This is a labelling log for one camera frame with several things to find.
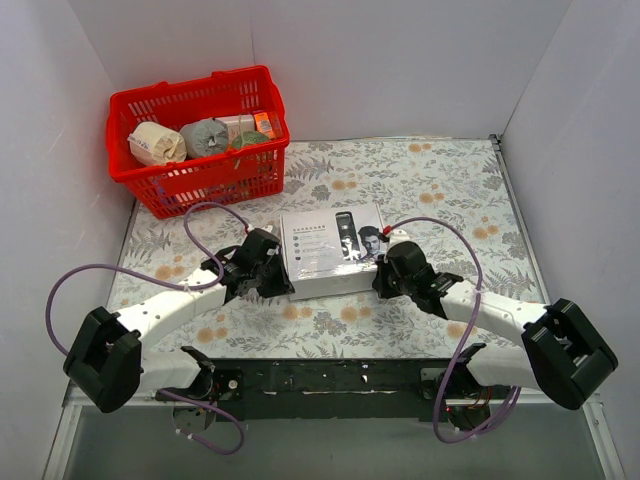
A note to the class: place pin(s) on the floral table mat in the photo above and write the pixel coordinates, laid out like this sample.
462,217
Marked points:
459,210

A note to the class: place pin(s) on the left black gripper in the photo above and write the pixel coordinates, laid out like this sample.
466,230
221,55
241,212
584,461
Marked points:
273,275

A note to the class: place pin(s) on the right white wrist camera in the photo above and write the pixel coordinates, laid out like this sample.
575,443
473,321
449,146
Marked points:
394,236

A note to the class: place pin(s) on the white flat box in basket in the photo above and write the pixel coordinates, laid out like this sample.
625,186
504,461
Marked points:
237,124

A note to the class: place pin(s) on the grey wrapped roll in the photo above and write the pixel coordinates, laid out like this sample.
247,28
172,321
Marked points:
204,138

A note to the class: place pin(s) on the green broccoli-like item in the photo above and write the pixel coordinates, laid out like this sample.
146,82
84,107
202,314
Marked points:
248,138

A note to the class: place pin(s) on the white hair clipper box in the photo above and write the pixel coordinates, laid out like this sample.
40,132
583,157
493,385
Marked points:
332,252

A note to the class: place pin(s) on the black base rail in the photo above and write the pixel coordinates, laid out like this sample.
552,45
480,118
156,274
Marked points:
315,388

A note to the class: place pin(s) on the red plastic shopping basket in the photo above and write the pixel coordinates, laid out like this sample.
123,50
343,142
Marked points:
236,175

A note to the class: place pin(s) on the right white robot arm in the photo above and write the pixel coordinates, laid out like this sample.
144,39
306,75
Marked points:
557,349

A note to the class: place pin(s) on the orange small box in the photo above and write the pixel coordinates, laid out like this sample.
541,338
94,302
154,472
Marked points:
264,125

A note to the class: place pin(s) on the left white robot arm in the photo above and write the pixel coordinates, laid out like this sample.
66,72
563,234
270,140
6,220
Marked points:
111,358

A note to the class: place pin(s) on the beige paper-wrapped roll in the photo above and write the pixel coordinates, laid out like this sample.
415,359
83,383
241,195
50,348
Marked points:
153,144

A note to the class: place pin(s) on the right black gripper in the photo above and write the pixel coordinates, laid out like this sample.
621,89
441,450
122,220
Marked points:
388,280

